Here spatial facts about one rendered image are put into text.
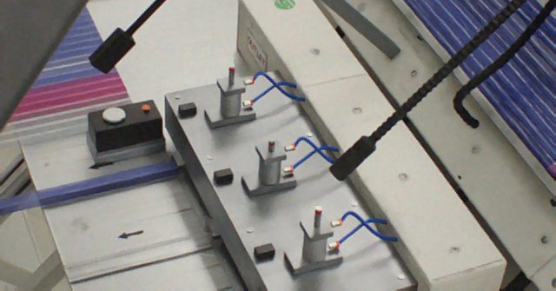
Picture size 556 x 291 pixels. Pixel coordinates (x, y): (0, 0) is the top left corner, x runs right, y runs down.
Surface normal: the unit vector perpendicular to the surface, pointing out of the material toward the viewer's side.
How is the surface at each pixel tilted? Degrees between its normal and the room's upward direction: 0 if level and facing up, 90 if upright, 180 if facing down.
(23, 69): 66
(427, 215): 46
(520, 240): 90
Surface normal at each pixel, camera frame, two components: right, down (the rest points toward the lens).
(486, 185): -0.61, -0.40
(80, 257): 0.05, -0.76
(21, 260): 0.70, -0.68
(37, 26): 0.46, 0.17
